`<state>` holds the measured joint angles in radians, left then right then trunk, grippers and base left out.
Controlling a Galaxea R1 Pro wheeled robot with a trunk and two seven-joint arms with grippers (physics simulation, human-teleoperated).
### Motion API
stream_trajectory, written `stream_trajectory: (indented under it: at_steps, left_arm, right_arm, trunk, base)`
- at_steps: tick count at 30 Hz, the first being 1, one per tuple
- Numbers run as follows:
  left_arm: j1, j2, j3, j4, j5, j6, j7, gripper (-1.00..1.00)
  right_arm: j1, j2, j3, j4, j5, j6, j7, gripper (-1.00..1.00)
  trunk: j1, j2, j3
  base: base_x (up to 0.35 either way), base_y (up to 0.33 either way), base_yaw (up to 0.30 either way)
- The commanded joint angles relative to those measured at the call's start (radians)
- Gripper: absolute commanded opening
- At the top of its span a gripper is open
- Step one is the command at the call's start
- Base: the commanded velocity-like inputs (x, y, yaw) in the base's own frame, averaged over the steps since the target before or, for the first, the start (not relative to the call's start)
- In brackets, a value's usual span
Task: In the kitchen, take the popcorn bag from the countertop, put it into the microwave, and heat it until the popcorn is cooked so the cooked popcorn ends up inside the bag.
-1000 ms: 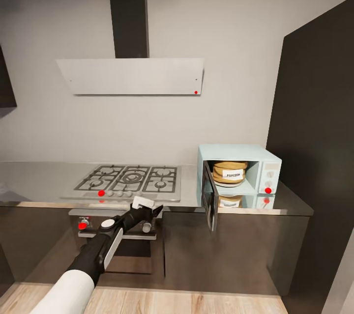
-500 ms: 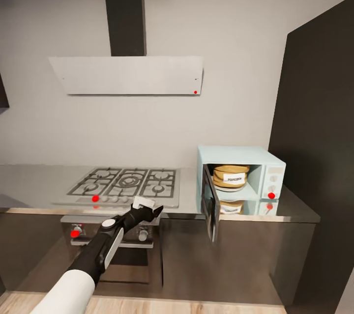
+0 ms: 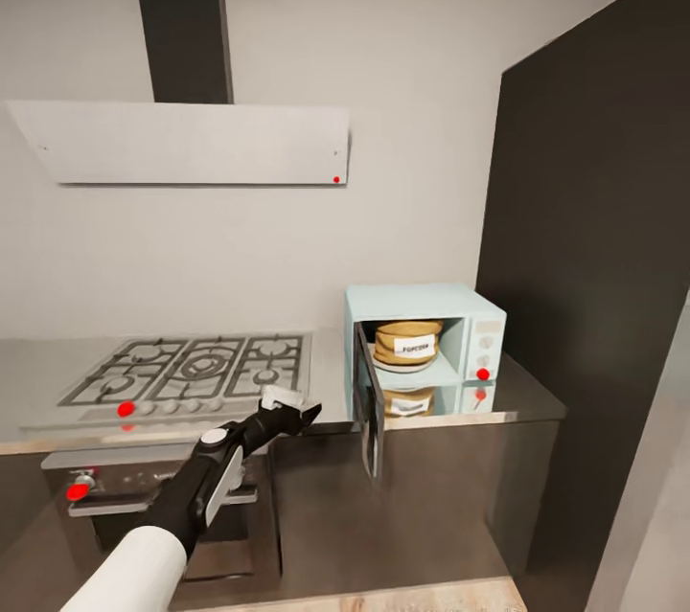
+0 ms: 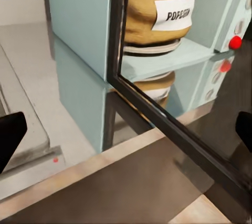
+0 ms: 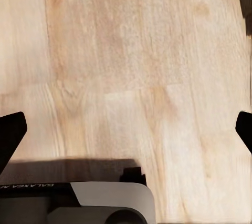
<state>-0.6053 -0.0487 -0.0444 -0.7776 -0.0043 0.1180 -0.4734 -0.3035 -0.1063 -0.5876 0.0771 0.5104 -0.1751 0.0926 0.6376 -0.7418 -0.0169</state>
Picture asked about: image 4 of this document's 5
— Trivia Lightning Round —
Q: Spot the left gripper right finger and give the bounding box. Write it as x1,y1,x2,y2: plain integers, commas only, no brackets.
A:
235,111,252,154

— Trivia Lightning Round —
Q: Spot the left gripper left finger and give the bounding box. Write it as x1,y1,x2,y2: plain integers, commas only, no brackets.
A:
0,111,27,175

